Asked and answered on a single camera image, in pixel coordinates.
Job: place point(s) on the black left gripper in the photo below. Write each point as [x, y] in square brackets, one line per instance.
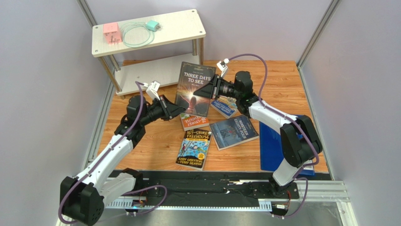
[169, 109]

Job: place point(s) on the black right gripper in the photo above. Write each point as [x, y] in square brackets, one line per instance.
[214, 88]

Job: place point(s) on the orange 78-Storey Treehouse book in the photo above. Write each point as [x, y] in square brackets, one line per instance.
[192, 121]

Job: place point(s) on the Three Days to See book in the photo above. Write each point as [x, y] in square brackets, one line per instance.
[191, 78]

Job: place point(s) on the blue 91-Storey Treehouse book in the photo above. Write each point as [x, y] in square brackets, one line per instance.
[226, 106]

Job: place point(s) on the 169-Storey Treehouse book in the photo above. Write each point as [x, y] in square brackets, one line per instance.
[194, 149]

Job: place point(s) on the Nineteen Eighty-Four book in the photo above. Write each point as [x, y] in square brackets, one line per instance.
[232, 132]

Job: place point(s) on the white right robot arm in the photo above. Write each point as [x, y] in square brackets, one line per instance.
[300, 142]

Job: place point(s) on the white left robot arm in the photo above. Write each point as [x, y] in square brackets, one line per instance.
[84, 197]

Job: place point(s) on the white two-tier shelf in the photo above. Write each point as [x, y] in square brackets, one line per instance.
[180, 39]

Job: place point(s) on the mint green charger plug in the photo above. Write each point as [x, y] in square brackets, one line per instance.
[153, 26]

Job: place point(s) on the blue file folder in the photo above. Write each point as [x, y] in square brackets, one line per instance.
[271, 154]

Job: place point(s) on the pink cube power adapter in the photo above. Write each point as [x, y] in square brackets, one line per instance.
[112, 33]

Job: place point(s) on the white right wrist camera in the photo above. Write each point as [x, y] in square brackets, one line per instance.
[223, 67]

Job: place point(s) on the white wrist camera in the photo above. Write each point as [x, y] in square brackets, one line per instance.
[223, 67]
[152, 89]

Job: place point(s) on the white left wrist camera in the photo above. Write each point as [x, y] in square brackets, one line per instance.
[152, 89]

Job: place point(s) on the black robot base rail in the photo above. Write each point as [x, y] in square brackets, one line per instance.
[205, 190]

